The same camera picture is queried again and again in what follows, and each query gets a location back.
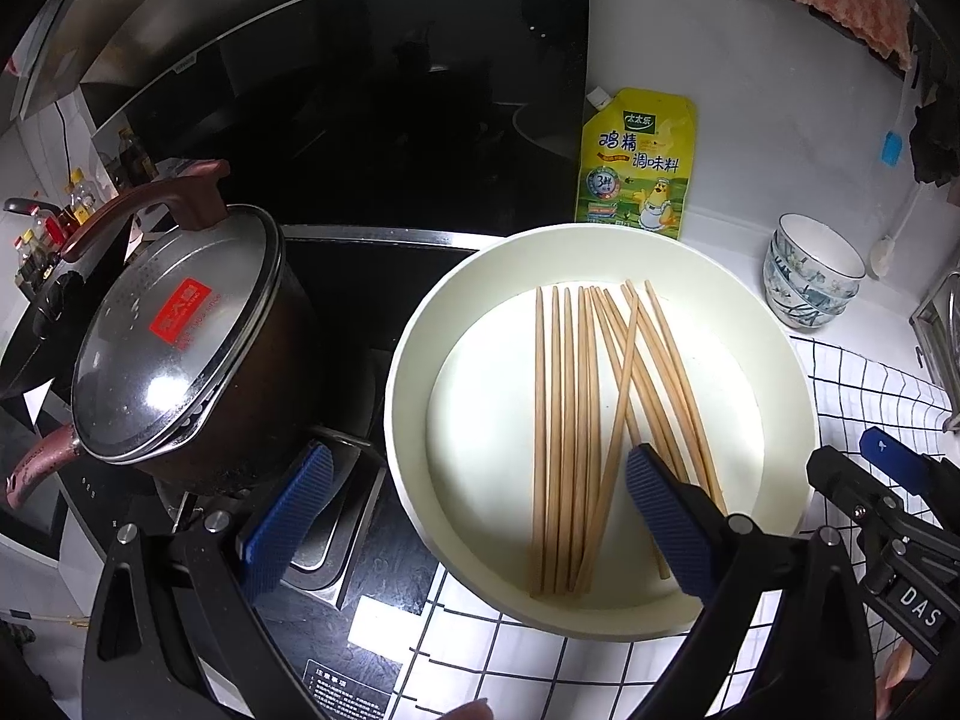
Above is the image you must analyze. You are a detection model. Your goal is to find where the row of condiment bottles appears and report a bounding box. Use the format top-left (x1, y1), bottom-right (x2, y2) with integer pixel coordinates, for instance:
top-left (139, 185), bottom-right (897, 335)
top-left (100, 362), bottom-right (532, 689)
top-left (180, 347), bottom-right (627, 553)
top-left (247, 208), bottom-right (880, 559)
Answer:
top-left (15, 127), bottom-right (155, 293)

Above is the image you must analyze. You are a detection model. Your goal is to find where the brown cooking pot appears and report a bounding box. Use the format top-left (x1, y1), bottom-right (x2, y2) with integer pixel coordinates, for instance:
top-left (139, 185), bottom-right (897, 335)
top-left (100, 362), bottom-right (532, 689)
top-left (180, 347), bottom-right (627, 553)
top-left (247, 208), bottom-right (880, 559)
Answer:
top-left (6, 240), bottom-right (325, 515)

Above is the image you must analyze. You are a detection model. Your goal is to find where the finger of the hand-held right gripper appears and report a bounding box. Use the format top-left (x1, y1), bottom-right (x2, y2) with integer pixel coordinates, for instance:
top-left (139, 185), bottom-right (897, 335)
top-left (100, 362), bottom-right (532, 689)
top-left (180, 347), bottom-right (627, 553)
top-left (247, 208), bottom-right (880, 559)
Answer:
top-left (860, 426), bottom-right (935, 497)
top-left (806, 446), bottom-right (901, 533)

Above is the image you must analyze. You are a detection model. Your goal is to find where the dark hanging cloth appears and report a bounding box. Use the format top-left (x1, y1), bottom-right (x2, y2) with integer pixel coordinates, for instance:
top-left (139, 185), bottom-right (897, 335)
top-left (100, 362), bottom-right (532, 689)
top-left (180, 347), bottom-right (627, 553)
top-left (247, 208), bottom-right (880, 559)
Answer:
top-left (911, 15), bottom-right (960, 207)

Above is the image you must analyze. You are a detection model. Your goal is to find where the glass pot lid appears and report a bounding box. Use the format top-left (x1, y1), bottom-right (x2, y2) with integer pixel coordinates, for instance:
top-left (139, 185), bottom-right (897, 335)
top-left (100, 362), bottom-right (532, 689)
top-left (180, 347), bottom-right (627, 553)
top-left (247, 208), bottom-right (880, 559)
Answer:
top-left (60, 157), bottom-right (287, 466)

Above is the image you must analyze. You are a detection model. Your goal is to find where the black stove cooktop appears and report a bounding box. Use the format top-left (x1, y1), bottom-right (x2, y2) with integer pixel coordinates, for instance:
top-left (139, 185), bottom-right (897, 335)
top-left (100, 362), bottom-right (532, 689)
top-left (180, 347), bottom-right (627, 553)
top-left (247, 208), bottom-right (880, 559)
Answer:
top-left (0, 225), bottom-right (481, 720)

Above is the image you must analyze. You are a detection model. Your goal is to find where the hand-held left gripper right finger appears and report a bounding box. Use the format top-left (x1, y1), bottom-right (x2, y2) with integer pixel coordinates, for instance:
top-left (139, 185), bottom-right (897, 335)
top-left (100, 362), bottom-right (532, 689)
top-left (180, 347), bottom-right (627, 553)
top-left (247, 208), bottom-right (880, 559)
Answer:
top-left (626, 444), bottom-right (878, 720)

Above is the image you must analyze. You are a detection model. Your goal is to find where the person's right hand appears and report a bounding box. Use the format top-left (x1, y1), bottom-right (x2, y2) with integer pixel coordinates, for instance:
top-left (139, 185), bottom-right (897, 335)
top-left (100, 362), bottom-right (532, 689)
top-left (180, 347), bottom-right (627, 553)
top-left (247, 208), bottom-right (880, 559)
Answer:
top-left (874, 645), bottom-right (912, 720)

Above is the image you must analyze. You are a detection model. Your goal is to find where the pile of wooden chopsticks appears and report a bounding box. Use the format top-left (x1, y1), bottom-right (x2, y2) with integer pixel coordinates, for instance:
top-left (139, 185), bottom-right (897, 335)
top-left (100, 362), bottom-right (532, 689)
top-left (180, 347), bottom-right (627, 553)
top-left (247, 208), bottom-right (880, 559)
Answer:
top-left (529, 279), bottom-right (727, 601)

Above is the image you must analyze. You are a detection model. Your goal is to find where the steel dish rack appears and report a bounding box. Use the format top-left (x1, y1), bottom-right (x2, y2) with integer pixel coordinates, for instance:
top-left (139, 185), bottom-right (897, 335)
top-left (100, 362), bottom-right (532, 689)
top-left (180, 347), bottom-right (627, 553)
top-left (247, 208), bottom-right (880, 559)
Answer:
top-left (911, 262), bottom-right (960, 432)

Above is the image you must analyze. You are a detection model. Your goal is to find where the white black grid mat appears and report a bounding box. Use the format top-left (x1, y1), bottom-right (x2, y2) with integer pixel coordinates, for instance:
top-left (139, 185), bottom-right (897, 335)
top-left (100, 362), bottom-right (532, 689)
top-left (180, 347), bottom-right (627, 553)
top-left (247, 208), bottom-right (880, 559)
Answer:
top-left (390, 334), bottom-right (960, 720)

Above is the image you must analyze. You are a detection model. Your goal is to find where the white dish brush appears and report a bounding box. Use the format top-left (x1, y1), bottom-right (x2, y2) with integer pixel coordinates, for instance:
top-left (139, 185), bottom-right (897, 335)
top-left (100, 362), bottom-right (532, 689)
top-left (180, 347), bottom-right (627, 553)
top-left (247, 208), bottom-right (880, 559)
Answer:
top-left (866, 180), bottom-right (927, 276)

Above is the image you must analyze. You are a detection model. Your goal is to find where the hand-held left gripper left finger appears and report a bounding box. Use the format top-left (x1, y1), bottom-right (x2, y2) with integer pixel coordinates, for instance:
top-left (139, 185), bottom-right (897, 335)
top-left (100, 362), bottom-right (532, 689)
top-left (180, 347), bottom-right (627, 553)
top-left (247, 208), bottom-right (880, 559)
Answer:
top-left (81, 442), bottom-right (335, 720)

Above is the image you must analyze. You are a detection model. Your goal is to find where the white round basin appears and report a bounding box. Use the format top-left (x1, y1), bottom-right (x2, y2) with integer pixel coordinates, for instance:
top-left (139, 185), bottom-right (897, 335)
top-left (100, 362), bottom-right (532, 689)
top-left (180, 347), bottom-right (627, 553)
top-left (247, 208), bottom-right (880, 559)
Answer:
top-left (384, 223), bottom-right (820, 642)

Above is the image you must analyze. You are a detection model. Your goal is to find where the yellow seasoning pouch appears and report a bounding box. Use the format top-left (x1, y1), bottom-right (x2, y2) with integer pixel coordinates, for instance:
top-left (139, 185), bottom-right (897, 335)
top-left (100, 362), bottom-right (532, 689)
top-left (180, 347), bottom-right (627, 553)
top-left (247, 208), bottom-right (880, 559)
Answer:
top-left (574, 86), bottom-right (698, 241)

